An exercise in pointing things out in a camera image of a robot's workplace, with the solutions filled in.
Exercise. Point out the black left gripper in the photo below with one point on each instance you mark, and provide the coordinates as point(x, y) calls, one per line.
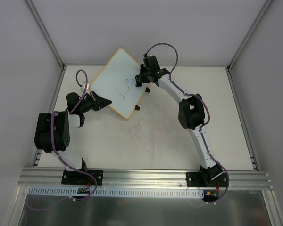
point(95, 101)

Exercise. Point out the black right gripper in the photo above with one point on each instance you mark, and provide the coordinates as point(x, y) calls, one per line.
point(143, 76)

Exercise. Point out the yellow framed whiteboard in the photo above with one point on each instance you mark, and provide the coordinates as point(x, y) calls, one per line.
point(116, 82)

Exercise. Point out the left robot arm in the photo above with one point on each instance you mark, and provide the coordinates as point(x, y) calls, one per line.
point(52, 133)

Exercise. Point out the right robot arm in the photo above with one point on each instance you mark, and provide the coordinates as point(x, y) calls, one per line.
point(191, 116)

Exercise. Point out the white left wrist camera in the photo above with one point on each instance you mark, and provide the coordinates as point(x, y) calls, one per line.
point(85, 87)

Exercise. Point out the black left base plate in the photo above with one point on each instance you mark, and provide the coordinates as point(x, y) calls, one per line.
point(76, 178)

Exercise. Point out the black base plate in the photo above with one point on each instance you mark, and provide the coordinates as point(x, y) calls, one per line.
point(76, 178)
point(193, 179)

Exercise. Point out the white slotted cable duct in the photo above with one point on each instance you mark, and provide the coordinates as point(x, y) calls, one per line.
point(117, 192)

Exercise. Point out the aluminium mounting rail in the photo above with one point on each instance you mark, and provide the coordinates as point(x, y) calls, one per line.
point(146, 178)

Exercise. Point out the left aluminium frame post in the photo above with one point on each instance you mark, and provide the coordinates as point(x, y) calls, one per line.
point(33, 10)

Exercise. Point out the aluminium frame post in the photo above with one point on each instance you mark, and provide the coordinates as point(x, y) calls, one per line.
point(33, 10)
point(259, 17)

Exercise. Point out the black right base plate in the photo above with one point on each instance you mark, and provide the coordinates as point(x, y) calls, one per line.
point(193, 179)

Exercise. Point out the right aluminium frame post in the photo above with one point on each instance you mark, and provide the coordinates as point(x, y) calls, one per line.
point(259, 17)

